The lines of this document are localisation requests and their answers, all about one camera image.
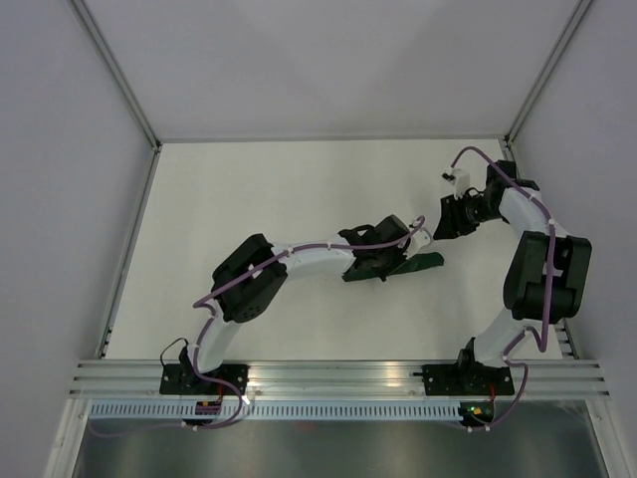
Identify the aluminium right frame post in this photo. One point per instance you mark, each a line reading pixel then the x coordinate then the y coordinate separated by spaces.
pixel 549 66

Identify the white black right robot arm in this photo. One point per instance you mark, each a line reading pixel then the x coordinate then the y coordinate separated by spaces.
pixel 546 278

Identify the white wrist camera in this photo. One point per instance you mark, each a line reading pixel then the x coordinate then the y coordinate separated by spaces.
pixel 419 242
pixel 459 180

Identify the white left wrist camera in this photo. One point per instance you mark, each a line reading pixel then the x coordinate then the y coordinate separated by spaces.
pixel 419 242

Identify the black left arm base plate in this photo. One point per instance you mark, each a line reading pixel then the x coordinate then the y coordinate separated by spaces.
pixel 228 379

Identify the aluminium front rail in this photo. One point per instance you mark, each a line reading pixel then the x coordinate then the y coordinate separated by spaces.
pixel 541 379

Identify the dark green cloth napkin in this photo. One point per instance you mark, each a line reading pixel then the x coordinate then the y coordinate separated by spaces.
pixel 416 263

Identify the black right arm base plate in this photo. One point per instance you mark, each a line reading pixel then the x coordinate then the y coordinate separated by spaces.
pixel 446 379

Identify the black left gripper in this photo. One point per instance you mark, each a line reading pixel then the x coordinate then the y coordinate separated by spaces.
pixel 399 258

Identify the aluminium left frame post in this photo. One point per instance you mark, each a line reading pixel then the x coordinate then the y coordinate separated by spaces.
pixel 93 30

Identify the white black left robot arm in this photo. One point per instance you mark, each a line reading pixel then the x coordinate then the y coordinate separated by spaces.
pixel 247 282

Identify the white slotted cable duct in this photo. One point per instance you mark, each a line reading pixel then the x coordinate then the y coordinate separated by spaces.
pixel 281 410

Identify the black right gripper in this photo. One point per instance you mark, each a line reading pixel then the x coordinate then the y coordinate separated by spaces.
pixel 451 224

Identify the aluminium frame post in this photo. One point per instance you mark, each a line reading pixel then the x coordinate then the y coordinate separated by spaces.
pixel 549 66
pixel 93 30

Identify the aluminium right side rail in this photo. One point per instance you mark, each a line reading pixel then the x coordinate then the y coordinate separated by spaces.
pixel 564 337

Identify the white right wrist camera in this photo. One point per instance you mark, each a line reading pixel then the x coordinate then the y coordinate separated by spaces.
pixel 459 180

